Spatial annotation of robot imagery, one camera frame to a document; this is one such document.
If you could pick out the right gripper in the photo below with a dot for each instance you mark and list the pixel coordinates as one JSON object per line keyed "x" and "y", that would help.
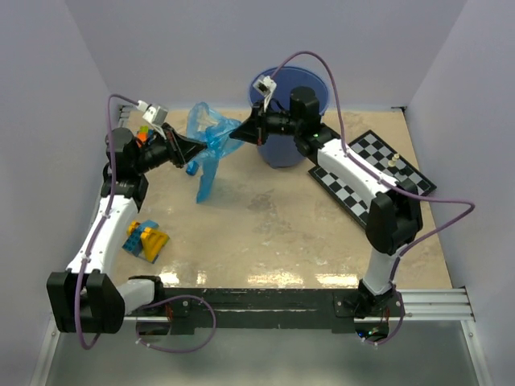
{"x": 255, "y": 129}

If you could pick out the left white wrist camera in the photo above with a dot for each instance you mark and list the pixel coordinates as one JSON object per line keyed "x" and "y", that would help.
{"x": 154, "y": 115}

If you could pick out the white chess piece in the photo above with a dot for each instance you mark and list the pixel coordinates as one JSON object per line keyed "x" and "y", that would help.
{"x": 394, "y": 160}

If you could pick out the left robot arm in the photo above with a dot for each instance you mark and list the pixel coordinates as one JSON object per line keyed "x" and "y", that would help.
{"x": 122, "y": 193}

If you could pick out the blue trash bag roll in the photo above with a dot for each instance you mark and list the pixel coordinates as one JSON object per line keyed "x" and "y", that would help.
{"x": 192, "y": 168}

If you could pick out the blue plastic trash bin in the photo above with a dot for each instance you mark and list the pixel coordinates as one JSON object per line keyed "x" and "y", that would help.
{"x": 279, "y": 149}

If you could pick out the yellow blue toy block pile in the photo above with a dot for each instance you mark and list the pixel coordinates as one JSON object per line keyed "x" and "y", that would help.
{"x": 145, "y": 240}

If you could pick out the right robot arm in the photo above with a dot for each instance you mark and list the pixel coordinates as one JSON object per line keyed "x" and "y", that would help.
{"x": 394, "y": 214}

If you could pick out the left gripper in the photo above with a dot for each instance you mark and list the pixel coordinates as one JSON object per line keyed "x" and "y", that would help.
{"x": 180, "y": 149}

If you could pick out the orange blue toy car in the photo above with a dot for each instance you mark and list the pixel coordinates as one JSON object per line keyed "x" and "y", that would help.
{"x": 144, "y": 135}

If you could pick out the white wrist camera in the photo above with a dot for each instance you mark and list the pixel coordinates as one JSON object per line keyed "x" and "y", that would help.
{"x": 265, "y": 86}
{"x": 154, "y": 115}

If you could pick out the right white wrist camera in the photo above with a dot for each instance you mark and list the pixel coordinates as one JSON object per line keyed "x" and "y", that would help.
{"x": 265, "y": 86}

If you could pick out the aluminium frame rail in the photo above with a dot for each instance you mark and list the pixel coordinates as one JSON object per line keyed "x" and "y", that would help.
{"x": 423, "y": 305}

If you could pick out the single blue trash bag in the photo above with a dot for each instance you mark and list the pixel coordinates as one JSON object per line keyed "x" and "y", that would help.
{"x": 207, "y": 125}

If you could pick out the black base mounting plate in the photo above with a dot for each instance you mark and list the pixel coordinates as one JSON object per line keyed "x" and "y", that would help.
{"x": 337, "y": 310}

